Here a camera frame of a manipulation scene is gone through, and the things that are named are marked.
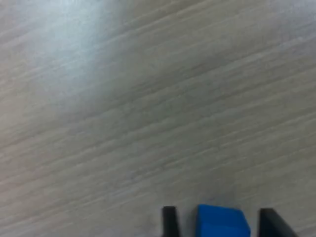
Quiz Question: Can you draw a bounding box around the blue cube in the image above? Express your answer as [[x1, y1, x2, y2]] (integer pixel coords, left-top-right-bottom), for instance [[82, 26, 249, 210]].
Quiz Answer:
[[195, 204, 251, 237]]

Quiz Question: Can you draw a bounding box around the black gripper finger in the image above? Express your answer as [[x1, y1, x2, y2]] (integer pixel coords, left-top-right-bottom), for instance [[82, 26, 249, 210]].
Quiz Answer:
[[161, 206, 180, 237], [258, 208, 301, 237]]

